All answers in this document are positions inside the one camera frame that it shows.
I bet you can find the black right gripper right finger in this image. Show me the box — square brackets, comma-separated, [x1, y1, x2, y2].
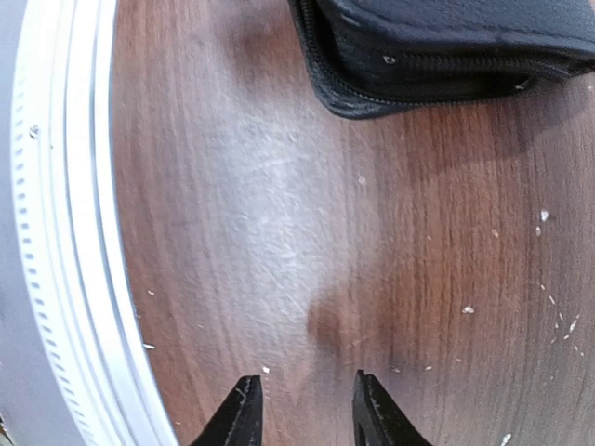
[352, 370, 431, 446]

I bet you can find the front aluminium rail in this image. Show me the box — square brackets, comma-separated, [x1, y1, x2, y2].
[10, 1, 177, 445]

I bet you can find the black tool case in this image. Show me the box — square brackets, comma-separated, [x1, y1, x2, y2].
[289, 1, 594, 120]

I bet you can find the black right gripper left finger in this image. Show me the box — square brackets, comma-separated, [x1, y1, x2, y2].
[191, 375, 263, 446]

